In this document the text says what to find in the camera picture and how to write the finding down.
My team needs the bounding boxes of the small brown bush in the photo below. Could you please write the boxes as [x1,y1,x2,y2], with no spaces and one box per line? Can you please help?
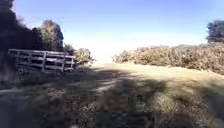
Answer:
[63,43,95,67]

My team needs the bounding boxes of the long brown hedge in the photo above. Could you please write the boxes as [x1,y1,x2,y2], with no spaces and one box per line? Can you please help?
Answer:
[112,42,224,76]

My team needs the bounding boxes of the dark trees by fence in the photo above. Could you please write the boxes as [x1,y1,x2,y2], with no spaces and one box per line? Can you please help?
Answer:
[0,0,65,81]

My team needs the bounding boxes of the lone dark tree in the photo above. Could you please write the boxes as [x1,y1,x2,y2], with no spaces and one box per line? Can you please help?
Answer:
[205,19,224,44]

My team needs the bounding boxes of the wooden rail fence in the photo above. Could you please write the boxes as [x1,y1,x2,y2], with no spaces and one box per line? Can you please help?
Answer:
[8,48,77,76]

